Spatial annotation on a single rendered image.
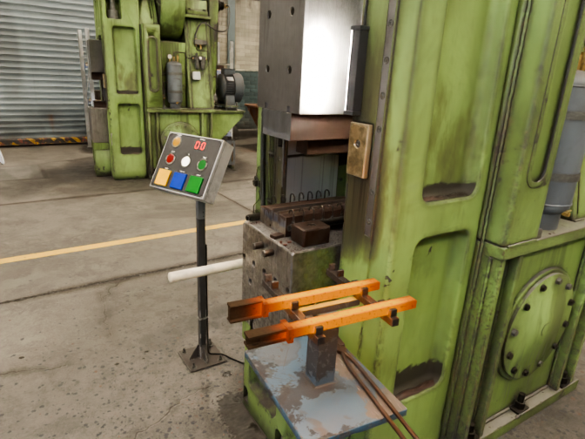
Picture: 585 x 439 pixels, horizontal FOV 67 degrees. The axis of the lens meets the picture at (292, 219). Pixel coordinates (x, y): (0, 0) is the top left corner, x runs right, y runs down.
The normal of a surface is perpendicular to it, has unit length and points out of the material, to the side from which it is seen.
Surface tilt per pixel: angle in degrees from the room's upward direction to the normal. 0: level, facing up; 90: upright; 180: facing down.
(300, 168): 90
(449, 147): 89
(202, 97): 79
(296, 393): 0
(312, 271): 90
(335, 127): 90
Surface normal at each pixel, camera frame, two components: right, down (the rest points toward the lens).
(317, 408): 0.05, -0.95
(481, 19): 0.53, 0.27
